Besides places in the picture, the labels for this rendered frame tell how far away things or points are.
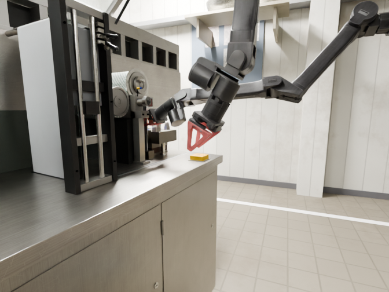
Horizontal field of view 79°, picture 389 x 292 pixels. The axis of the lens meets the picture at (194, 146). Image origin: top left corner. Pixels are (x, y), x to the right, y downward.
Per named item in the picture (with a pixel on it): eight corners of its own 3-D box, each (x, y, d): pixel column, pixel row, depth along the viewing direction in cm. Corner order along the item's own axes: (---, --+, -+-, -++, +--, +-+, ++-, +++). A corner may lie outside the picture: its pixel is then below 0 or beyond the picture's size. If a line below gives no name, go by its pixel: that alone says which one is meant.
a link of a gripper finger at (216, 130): (180, 142, 63) (195, 112, 61) (190, 139, 70) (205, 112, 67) (200, 156, 62) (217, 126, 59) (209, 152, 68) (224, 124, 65)
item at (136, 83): (141, 97, 105) (133, 83, 100) (138, 97, 106) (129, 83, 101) (149, 87, 110) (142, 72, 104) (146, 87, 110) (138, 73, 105)
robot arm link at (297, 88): (293, 113, 92) (294, 102, 83) (266, 94, 97) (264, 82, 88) (374, 26, 90) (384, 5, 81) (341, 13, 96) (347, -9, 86)
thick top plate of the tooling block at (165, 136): (159, 143, 117) (158, 131, 116) (103, 139, 136) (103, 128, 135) (176, 140, 131) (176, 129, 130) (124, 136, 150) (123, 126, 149)
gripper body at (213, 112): (189, 117, 58) (204, 90, 56) (203, 116, 67) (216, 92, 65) (211, 131, 56) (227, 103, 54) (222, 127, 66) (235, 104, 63)
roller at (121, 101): (108, 116, 92) (106, 85, 91) (68, 115, 104) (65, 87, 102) (129, 115, 103) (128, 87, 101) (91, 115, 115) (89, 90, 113)
